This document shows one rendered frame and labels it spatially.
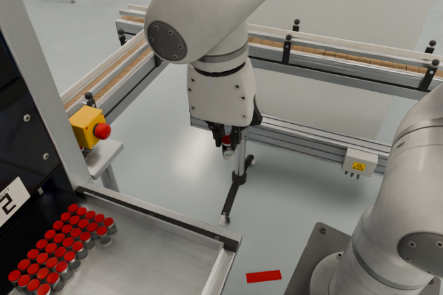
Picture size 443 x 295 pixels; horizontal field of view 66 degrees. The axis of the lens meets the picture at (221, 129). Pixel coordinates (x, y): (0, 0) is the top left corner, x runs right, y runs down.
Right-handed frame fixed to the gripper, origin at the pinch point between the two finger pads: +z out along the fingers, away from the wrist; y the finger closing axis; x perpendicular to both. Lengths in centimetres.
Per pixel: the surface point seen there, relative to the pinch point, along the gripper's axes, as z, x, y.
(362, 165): 70, 60, 31
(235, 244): 23.4, -7.9, 2.5
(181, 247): 24.2, -11.4, -8.1
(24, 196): 9.9, -16.6, -36.4
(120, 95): 23, 28, -47
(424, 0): 31, 127, 45
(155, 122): 116, 103, -97
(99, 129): 10.7, 3.9, -33.5
